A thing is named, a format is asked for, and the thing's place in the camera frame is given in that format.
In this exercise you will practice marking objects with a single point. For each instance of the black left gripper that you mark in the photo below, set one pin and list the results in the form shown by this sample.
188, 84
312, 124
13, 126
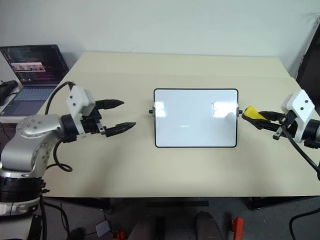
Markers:
91, 124

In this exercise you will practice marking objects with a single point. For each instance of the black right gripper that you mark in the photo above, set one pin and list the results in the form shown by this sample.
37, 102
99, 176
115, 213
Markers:
290, 125

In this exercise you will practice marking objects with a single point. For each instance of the yellow whiteboard eraser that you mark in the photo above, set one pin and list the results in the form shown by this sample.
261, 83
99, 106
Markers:
253, 112

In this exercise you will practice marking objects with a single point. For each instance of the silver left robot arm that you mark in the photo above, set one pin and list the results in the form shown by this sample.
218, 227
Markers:
30, 140

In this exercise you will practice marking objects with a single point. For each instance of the black-framed tabletop whiteboard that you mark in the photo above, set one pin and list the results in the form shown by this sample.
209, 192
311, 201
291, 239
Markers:
195, 120

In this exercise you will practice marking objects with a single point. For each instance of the dark upright panel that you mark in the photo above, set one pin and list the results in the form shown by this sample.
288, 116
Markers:
310, 67

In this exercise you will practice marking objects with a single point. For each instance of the open laptop computer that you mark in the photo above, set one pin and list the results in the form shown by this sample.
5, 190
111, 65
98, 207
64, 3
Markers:
32, 75

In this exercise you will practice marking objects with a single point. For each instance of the black table crossbar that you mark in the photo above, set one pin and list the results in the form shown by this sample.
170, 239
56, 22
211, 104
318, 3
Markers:
177, 203

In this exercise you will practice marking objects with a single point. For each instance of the red clamp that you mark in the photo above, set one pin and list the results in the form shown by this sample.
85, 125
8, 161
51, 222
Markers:
120, 235
238, 226

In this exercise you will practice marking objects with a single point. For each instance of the black handheld device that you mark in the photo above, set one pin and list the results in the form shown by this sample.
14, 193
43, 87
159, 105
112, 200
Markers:
7, 88

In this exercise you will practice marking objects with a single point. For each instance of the grey foot pedal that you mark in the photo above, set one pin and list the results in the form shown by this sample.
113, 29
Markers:
103, 228

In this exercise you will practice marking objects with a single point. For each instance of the dark rounded shape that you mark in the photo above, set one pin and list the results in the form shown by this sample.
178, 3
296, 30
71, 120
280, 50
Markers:
209, 226

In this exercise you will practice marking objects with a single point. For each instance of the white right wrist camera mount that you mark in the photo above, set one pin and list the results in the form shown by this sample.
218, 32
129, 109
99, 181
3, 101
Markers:
300, 105

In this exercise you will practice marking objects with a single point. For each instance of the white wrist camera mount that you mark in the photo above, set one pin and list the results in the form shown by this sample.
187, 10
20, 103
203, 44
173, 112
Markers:
300, 105
78, 98

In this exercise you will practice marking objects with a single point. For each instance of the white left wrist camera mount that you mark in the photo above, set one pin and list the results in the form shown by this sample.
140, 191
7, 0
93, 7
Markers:
78, 98

